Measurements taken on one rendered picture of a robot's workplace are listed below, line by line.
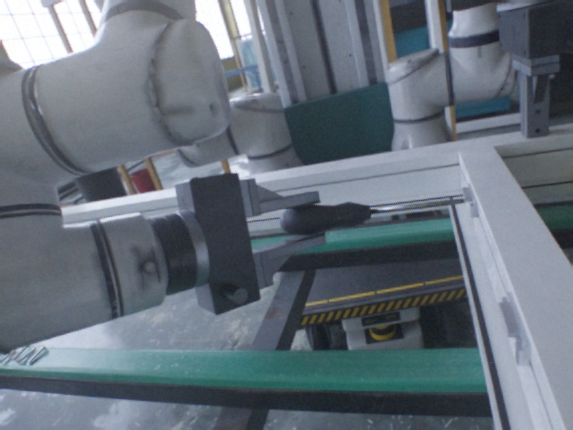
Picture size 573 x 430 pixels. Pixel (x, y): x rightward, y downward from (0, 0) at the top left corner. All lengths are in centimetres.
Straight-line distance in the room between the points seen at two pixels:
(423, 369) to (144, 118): 27
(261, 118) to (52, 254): 88
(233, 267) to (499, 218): 24
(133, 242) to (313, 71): 109
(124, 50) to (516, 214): 33
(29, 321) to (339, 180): 40
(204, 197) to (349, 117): 97
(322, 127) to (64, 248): 106
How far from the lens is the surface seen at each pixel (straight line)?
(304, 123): 129
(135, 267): 33
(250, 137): 115
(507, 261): 31
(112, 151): 31
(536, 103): 55
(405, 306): 128
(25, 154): 32
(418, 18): 402
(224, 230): 37
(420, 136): 117
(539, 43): 48
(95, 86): 29
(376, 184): 55
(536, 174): 57
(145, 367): 43
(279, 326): 46
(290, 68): 130
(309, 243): 43
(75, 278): 32
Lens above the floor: 111
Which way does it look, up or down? 25 degrees down
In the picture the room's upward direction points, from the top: 16 degrees counter-clockwise
